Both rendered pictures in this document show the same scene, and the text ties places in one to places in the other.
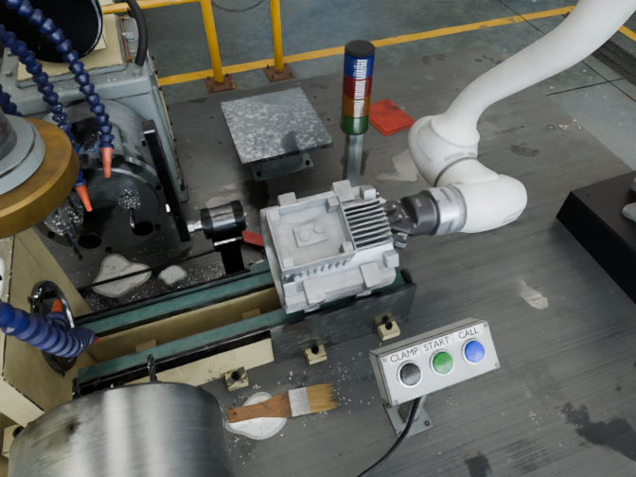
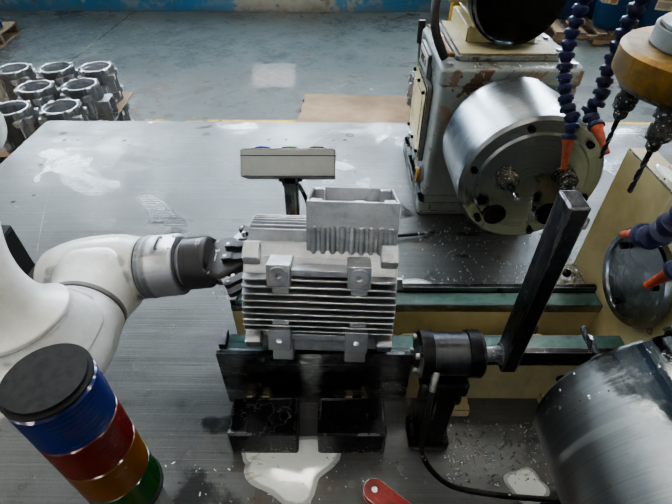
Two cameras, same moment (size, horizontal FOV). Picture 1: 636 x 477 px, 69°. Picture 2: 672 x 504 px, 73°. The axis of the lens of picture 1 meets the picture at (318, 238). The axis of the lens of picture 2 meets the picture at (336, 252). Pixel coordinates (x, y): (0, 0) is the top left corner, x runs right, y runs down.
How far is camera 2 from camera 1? 0.99 m
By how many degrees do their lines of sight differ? 86
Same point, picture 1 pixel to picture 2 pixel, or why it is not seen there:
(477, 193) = (119, 237)
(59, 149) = (642, 49)
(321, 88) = not seen: outside the picture
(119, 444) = (520, 100)
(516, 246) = not seen: hidden behind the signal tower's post
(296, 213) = (359, 223)
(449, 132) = (55, 291)
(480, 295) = (149, 327)
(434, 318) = (215, 320)
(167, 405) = (494, 122)
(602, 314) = not seen: hidden behind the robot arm
